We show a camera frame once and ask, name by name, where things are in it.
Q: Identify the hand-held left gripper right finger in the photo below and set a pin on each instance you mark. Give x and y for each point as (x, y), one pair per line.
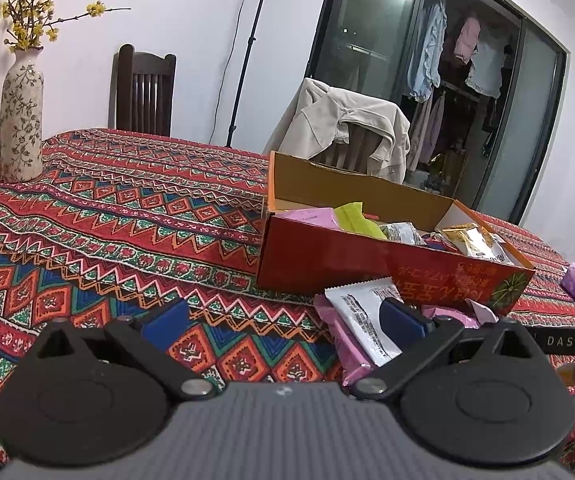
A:
(405, 322)

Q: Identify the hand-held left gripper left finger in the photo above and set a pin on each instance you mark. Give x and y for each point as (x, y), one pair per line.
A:
(165, 325)

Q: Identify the pink snack packet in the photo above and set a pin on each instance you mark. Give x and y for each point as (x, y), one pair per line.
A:
(307, 217)
(447, 317)

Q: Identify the small white snack packet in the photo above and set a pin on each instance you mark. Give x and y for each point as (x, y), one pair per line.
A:
(480, 312)

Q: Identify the red clear-window snack packet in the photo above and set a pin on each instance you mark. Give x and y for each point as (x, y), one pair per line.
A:
(440, 245)

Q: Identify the red orange cardboard box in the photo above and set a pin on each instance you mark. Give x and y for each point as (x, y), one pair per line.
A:
(317, 260)

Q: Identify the lime green snack packet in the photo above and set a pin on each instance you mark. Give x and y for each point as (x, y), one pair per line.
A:
(357, 220)

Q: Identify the wooden chair under jacket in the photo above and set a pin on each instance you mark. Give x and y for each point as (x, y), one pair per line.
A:
(362, 150)

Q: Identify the mauve hanging garments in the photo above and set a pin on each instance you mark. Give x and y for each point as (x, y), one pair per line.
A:
(425, 130)

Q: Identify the beige jacket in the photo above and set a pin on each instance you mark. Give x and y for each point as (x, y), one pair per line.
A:
(317, 120)

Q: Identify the dark wooden chair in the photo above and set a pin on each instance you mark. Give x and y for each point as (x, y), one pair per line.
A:
(142, 95)

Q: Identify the floral ceramic vase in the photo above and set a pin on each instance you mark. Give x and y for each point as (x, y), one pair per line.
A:
(20, 120)

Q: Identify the white hanging top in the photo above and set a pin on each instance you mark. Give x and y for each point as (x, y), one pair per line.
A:
(487, 67)

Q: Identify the light blue hanging shirt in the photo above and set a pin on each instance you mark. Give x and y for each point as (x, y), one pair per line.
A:
(427, 55)

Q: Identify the pink hanging garment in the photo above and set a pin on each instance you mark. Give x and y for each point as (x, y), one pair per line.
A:
(467, 40)

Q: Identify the black tripod stand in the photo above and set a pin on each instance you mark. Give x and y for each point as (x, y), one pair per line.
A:
(250, 45)

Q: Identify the black-framed sliding glass door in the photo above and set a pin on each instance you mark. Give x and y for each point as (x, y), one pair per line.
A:
(367, 25)

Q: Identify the yellow flower branches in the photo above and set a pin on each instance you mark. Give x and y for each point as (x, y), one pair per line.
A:
(27, 15)

